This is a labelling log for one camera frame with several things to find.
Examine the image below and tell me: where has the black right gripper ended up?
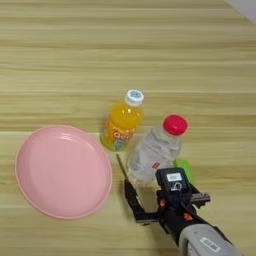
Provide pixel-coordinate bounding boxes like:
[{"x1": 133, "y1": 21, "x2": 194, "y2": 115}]
[{"x1": 123, "y1": 178, "x2": 215, "y2": 247}]

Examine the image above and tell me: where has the clear water bottle red cap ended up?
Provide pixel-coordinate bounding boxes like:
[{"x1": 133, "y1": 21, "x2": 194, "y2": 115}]
[{"x1": 126, "y1": 113, "x2": 190, "y2": 184}]

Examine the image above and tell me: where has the screwdriver with wooden handle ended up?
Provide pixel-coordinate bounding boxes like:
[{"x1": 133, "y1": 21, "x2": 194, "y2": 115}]
[{"x1": 115, "y1": 153, "x2": 130, "y2": 182}]

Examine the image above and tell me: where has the green rectangular block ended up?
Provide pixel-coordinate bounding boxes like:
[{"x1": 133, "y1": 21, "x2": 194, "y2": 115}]
[{"x1": 173, "y1": 158, "x2": 196, "y2": 186}]

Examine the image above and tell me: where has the orange juice bottle white cap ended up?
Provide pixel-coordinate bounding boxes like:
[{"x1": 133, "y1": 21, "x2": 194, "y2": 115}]
[{"x1": 99, "y1": 88, "x2": 146, "y2": 153}]

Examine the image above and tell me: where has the pink round plate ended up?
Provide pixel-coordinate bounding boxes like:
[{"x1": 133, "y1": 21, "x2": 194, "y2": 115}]
[{"x1": 14, "y1": 124, "x2": 114, "y2": 220}]

